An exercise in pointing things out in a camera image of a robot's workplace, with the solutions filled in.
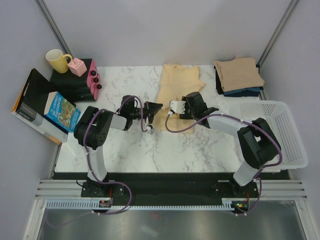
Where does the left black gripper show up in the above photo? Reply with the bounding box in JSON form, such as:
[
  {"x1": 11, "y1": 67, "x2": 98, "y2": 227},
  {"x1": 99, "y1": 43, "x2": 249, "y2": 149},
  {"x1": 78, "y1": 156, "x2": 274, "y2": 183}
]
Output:
[{"x1": 130, "y1": 101, "x2": 163, "y2": 125}]

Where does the cream yellow t shirt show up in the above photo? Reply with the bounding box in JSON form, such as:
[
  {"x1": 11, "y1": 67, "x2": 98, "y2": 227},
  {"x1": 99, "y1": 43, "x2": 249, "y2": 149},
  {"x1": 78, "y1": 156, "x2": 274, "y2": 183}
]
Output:
[{"x1": 152, "y1": 64, "x2": 206, "y2": 131}]

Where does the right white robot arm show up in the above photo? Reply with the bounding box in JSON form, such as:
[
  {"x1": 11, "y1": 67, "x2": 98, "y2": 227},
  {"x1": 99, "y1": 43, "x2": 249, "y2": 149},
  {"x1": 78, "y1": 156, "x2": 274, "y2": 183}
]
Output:
[{"x1": 180, "y1": 92, "x2": 283, "y2": 197}]

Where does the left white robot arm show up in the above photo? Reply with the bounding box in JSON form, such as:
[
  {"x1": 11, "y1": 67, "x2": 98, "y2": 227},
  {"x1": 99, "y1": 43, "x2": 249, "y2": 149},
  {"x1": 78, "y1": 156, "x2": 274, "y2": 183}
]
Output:
[{"x1": 73, "y1": 95, "x2": 163, "y2": 197}]

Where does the folded black t shirt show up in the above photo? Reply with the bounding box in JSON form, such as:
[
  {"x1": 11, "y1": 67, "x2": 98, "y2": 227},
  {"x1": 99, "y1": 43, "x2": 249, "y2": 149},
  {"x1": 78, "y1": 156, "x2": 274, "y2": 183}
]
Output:
[{"x1": 214, "y1": 67, "x2": 224, "y2": 95}]

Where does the folded tan t shirt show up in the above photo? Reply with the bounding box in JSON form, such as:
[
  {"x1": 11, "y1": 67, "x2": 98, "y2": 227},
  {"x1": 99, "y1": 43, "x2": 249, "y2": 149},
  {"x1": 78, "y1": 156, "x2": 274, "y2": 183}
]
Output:
[{"x1": 213, "y1": 57, "x2": 265, "y2": 92}]

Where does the black and pink box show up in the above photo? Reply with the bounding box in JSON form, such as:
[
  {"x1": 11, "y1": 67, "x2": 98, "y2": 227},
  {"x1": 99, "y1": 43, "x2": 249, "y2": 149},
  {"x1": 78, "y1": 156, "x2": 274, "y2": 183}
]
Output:
[{"x1": 50, "y1": 58, "x2": 103, "y2": 103}]

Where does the white plastic basket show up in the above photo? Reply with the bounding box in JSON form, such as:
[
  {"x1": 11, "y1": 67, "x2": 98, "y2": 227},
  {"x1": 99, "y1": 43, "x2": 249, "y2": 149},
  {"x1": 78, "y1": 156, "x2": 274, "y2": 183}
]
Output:
[{"x1": 229, "y1": 100, "x2": 308, "y2": 172}]

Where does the pink cube block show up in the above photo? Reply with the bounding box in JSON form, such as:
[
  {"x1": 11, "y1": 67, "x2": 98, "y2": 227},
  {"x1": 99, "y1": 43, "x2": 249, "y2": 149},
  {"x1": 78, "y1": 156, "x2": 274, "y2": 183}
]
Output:
[{"x1": 67, "y1": 57, "x2": 87, "y2": 77}]

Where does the blue paperback book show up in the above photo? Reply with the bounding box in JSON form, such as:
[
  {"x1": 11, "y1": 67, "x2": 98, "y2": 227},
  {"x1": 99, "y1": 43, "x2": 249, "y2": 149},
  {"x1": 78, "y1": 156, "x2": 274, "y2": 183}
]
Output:
[{"x1": 44, "y1": 91, "x2": 81, "y2": 133}]

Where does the yellow mug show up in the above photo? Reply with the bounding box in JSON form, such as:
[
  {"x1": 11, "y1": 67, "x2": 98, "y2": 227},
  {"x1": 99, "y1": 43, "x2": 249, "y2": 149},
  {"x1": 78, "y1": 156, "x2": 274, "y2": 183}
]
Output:
[{"x1": 45, "y1": 49, "x2": 73, "y2": 74}]

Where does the black orange file folder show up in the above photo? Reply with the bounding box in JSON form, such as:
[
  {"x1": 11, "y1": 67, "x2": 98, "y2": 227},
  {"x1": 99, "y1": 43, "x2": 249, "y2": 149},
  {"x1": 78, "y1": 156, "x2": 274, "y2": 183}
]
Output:
[{"x1": 11, "y1": 68, "x2": 68, "y2": 145}]

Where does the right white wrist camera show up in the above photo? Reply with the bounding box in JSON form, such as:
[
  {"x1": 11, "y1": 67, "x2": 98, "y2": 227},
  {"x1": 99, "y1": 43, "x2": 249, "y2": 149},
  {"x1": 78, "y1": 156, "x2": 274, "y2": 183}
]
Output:
[{"x1": 169, "y1": 100, "x2": 186, "y2": 115}]

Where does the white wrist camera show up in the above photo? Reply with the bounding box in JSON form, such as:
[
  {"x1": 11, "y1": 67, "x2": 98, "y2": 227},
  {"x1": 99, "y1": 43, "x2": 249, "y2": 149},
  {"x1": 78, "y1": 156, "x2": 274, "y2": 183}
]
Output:
[
  {"x1": 169, "y1": 100, "x2": 186, "y2": 115},
  {"x1": 146, "y1": 124, "x2": 155, "y2": 134}
]

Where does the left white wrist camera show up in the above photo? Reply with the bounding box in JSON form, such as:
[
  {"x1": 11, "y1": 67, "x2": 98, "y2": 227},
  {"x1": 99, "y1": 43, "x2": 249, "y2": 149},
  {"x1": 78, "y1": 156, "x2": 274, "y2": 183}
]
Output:
[{"x1": 146, "y1": 124, "x2": 155, "y2": 134}]

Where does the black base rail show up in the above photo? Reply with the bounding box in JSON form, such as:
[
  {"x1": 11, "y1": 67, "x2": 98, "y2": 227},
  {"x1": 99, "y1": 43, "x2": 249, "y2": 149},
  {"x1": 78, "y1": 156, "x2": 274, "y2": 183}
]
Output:
[{"x1": 52, "y1": 171, "x2": 292, "y2": 207}]

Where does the white cable duct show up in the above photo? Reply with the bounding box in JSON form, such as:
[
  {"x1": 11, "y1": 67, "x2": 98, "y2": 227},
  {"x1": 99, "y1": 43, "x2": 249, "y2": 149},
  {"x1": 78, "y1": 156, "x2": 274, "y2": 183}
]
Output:
[{"x1": 45, "y1": 198, "x2": 236, "y2": 211}]

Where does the left aluminium frame post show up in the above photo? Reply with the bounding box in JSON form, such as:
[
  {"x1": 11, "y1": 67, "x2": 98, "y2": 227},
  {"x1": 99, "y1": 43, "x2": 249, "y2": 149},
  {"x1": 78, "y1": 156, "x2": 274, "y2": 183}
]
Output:
[{"x1": 35, "y1": 0, "x2": 71, "y2": 54}]

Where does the aluminium frame post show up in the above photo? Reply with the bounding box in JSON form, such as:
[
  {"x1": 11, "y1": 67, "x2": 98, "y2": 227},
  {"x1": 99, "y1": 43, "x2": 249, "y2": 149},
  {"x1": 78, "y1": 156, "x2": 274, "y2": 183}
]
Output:
[
  {"x1": 258, "y1": 0, "x2": 300, "y2": 67},
  {"x1": 35, "y1": 0, "x2": 71, "y2": 54}
]

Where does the right aluminium frame post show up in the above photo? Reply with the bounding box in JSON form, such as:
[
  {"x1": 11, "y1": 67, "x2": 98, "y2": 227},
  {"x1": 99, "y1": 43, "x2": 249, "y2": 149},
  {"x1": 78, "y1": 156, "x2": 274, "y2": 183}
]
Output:
[{"x1": 258, "y1": 0, "x2": 300, "y2": 67}]

